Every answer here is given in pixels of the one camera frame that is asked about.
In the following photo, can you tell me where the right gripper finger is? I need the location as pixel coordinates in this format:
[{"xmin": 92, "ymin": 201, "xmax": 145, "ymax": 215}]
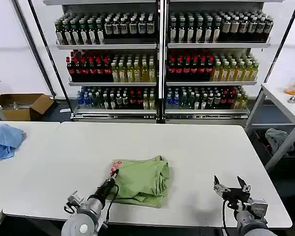
[
  {"xmin": 236, "ymin": 175, "xmax": 252, "ymax": 195},
  {"xmin": 213, "ymin": 175, "xmax": 232, "ymax": 198}
]

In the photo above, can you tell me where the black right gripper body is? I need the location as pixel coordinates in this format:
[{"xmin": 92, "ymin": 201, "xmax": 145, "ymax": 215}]
[{"xmin": 222, "ymin": 187, "xmax": 251, "ymax": 210}]

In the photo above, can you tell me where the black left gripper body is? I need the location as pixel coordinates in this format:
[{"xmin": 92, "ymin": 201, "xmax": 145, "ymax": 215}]
[{"xmin": 95, "ymin": 178, "xmax": 117, "ymax": 201}]

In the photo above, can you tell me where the green shirt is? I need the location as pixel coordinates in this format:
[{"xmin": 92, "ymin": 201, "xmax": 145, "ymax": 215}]
[{"xmin": 107, "ymin": 154, "xmax": 171, "ymax": 209}]

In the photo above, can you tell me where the black basket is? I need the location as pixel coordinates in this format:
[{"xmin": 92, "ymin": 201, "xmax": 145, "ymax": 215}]
[{"xmin": 250, "ymin": 128, "xmax": 295, "ymax": 168}]

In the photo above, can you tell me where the grey crumpled clothing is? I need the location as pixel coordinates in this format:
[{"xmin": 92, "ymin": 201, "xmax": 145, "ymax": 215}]
[{"xmin": 265, "ymin": 128, "xmax": 295, "ymax": 158}]

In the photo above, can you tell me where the grey framed side table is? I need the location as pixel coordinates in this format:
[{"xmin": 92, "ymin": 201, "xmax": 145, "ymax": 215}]
[{"xmin": 244, "ymin": 83, "xmax": 295, "ymax": 173}]

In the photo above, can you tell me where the clear vessel with orange contents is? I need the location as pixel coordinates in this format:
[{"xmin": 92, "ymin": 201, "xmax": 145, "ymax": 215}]
[{"xmin": 284, "ymin": 76, "xmax": 295, "ymax": 95}]

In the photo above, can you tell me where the blue cloth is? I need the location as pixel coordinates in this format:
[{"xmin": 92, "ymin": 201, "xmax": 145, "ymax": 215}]
[{"xmin": 0, "ymin": 123, "xmax": 27, "ymax": 161}]

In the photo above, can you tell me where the open cardboard box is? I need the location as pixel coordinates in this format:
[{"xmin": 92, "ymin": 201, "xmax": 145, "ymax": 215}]
[{"xmin": 0, "ymin": 93, "xmax": 55, "ymax": 122}]

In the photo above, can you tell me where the shelf rack with bottles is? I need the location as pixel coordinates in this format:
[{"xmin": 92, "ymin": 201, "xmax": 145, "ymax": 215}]
[{"xmin": 43, "ymin": 0, "xmax": 286, "ymax": 124}]

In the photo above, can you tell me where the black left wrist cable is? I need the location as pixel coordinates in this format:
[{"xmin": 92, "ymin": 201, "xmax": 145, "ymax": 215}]
[{"xmin": 102, "ymin": 183, "xmax": 120, "ymax": 230}]

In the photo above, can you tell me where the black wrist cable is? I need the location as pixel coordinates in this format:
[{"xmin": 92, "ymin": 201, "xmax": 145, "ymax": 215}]
[
  {"xmin": 222, "ymin": 199, "xmax": 237, "ymax": 236},
  {"xmin": 102, "ymin": 183, "xmax": 120, "ymax": 230}
]

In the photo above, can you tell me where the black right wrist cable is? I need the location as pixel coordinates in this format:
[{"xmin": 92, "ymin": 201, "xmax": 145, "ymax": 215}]
[{"xmin": 222, "ymin": 199, "xmax": 237, "ymax": 236}]

